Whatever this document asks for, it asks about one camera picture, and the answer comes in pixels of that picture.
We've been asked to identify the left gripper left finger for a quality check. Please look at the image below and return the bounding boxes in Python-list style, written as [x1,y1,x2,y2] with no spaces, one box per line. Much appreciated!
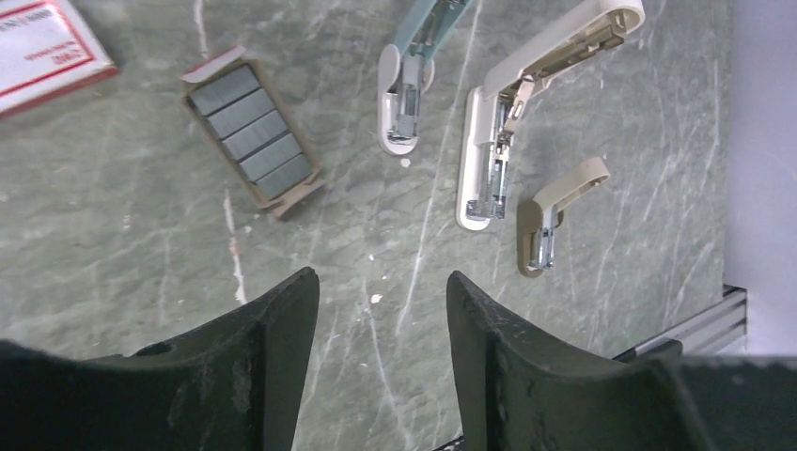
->
[1,267,320,450]

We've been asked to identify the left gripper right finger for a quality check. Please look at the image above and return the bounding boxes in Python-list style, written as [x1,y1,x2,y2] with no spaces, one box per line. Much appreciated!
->
[446,272,796,450]

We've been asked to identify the small beige stapler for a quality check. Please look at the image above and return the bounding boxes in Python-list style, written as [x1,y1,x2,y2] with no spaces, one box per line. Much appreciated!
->
[516,157,610,278]

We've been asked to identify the long white stapler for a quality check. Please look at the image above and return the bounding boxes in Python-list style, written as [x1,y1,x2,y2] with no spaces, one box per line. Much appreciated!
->
[455,1,646,231]

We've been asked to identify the staple tray with staples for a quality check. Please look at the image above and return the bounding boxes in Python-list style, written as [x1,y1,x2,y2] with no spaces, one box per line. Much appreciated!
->
[180,45,324,219]

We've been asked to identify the blue white stapler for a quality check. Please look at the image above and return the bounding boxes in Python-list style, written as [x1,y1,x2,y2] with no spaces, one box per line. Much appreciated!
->
[377,0,470,156]

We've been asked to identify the red white staple box sleeve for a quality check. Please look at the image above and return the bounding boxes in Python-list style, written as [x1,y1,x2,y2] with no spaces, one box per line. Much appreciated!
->
[1,0,119,117]

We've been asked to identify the aluminium rail frame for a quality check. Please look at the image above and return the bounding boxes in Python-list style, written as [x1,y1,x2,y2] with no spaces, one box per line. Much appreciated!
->
[614,285,747,363]

